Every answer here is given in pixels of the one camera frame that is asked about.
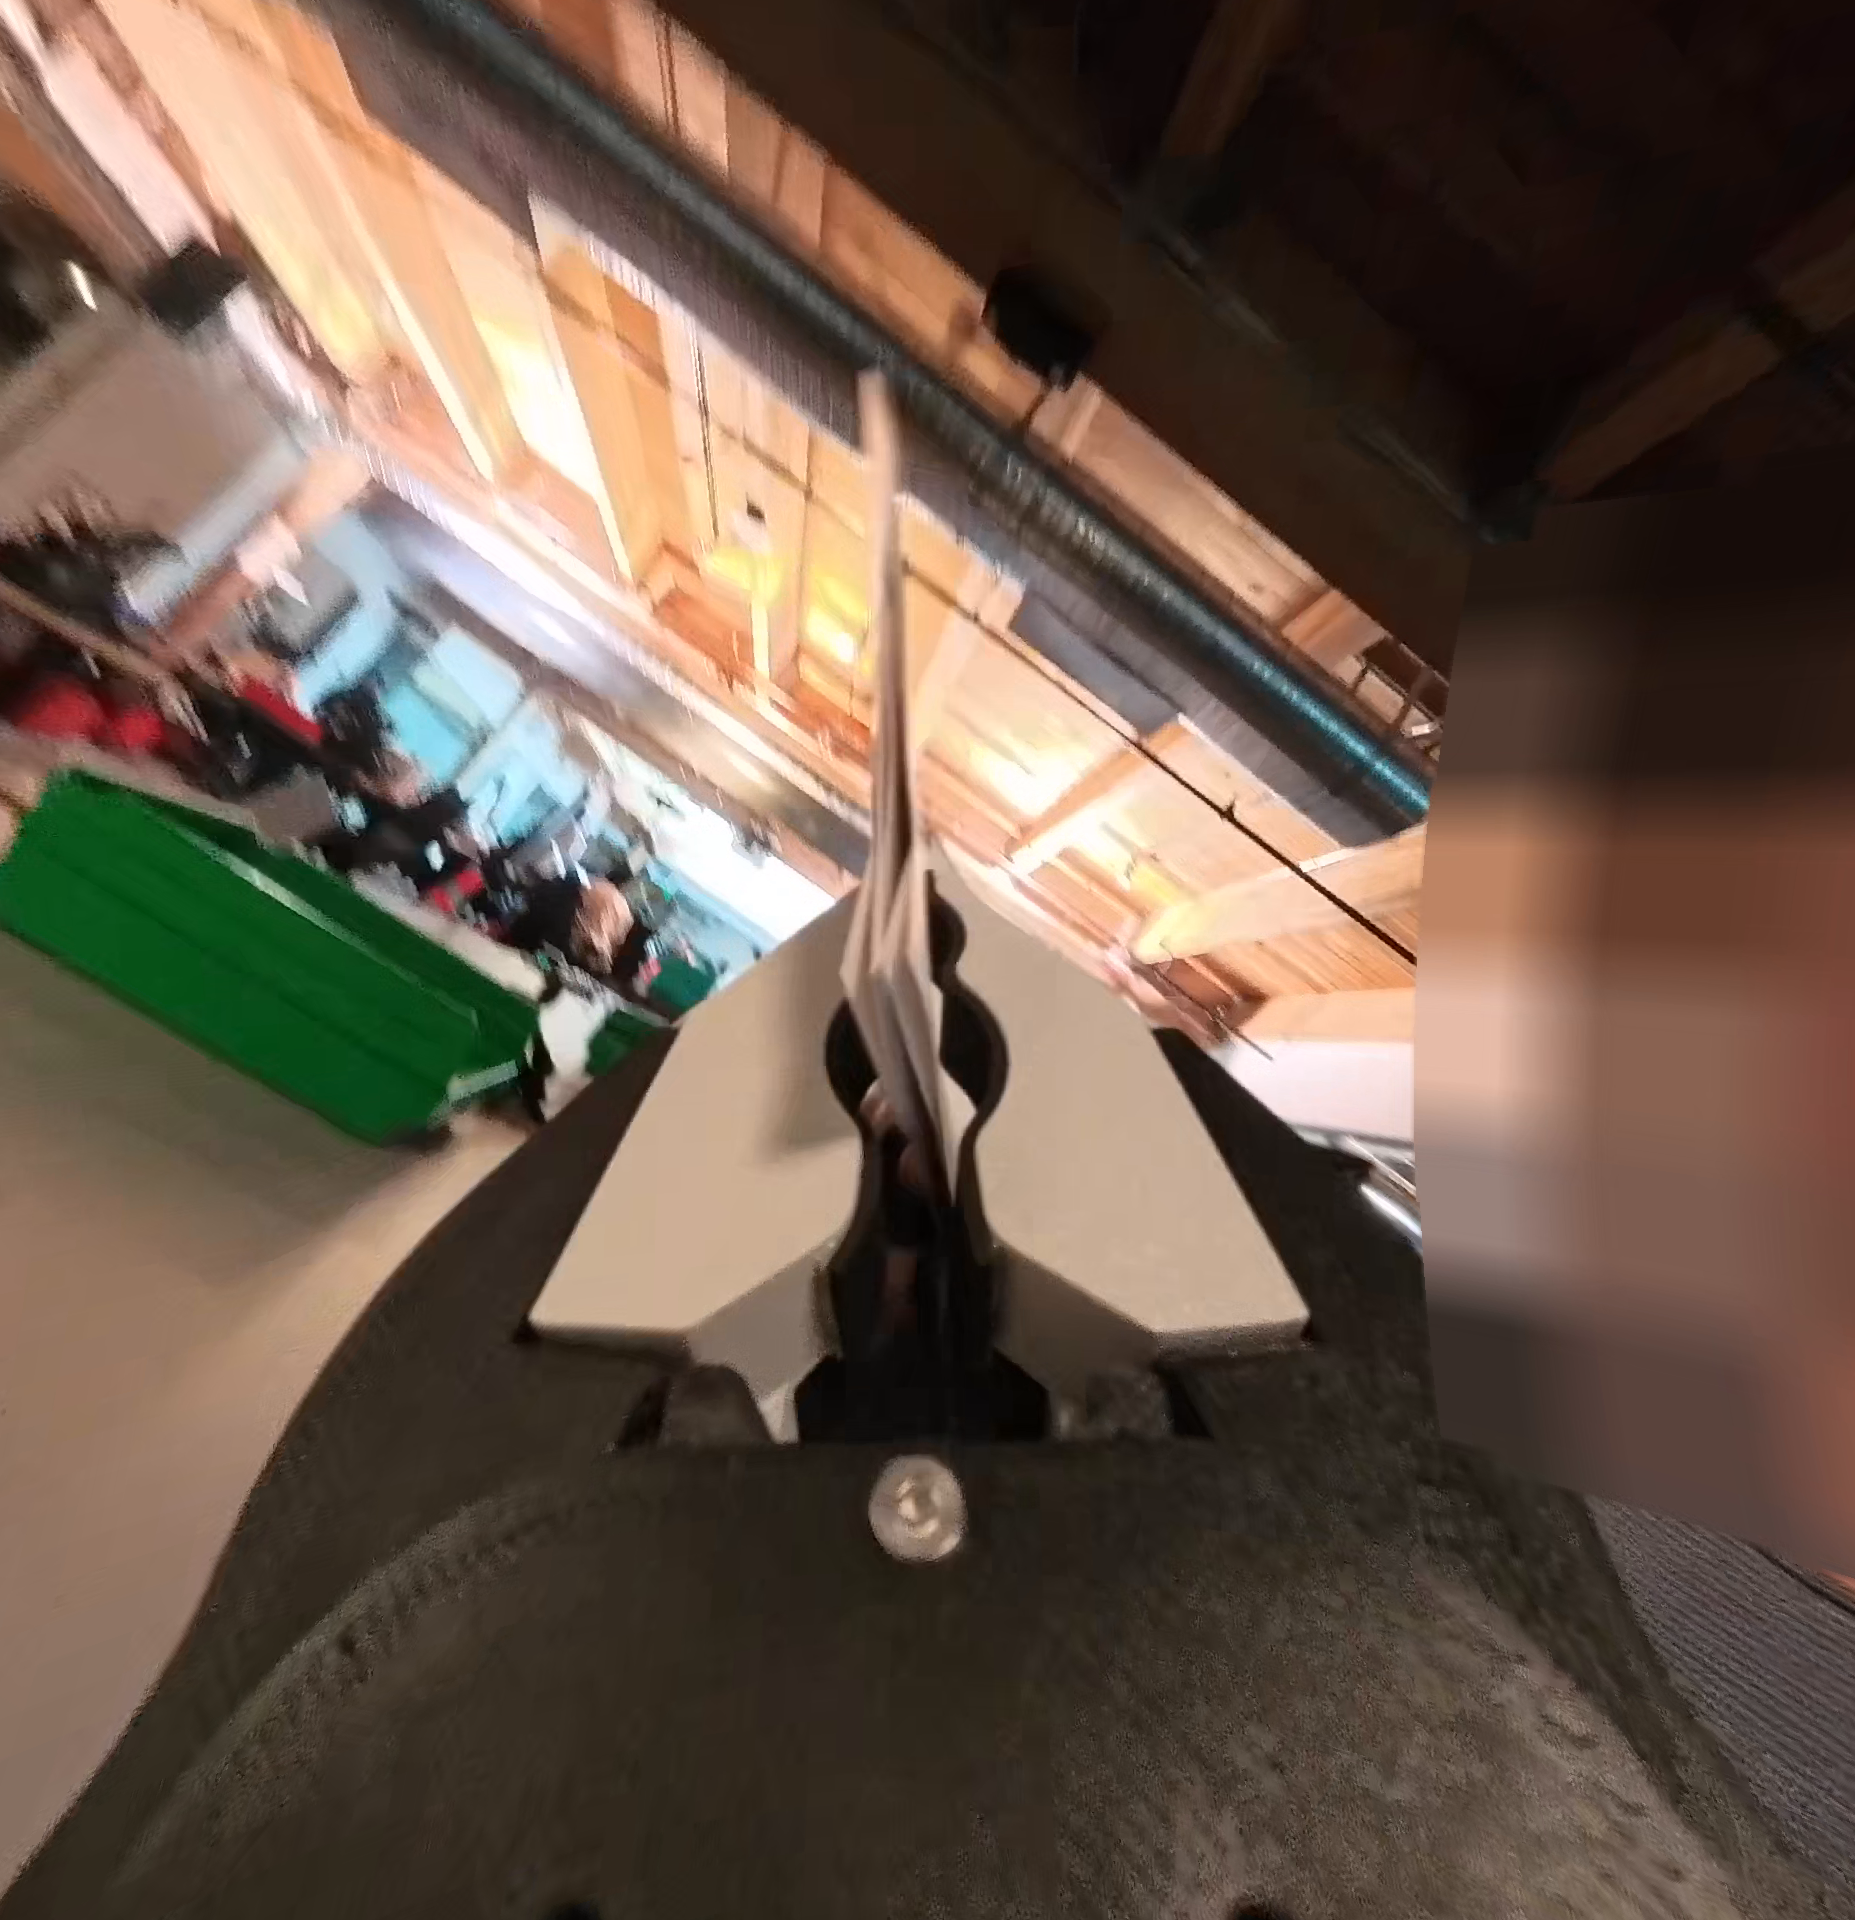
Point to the dark wall box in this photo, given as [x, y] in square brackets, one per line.
[194, 289]

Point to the black ceiling box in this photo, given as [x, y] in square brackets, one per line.
[1040, 322]

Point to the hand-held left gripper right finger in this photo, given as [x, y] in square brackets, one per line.
[1122, 1184]

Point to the person's grey ribbed top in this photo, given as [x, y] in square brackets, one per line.
[1767, 1725]

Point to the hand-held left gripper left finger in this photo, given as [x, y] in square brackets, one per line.
[702, 1184]

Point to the grey ceiling duct pipe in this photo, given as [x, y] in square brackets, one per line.
[1018, 465]

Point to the wooden parts sheet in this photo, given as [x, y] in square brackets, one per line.
[894, 720]

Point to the green plastic bin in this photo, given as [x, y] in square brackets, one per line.
[266, 960]

